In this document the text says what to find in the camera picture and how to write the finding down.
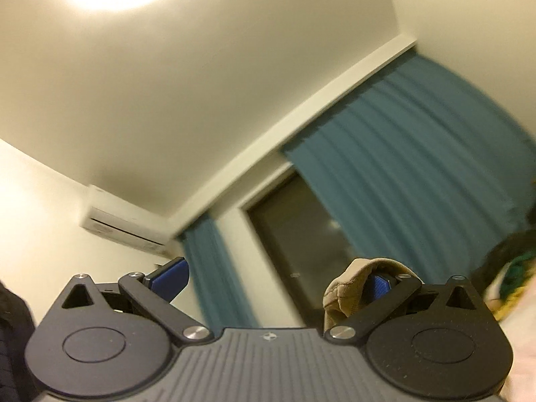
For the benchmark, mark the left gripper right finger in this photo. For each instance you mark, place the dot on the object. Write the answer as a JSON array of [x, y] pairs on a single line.
[[361, 323]]

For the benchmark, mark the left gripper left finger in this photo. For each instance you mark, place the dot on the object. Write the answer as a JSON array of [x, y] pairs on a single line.
[[152, 294]]

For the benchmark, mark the tan khaki garment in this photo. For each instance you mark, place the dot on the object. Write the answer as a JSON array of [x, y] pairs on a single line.
[[344, 295]]

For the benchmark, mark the pile of mixed clothes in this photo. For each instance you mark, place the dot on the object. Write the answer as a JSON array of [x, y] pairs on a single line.
[[506, 273]]

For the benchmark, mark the teal curtain left panel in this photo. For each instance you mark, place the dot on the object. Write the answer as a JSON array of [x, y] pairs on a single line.
[[218, 288]]

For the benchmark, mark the teal curtain panel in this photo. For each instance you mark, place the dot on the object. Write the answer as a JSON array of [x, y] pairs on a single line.
[[418, 165], [218, 288]]

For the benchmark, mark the dark window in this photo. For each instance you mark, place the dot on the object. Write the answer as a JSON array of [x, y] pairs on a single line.
[[303, 242]]

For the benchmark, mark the white air conditioner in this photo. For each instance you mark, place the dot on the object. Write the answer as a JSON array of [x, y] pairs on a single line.
[[120, 221]]

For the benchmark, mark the teal curtain right panel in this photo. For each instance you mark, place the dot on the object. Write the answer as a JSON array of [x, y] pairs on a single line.
[[418, 165]]

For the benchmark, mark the pastel tie-dye duvet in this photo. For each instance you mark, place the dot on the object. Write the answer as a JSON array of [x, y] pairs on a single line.
[[520, 383]]

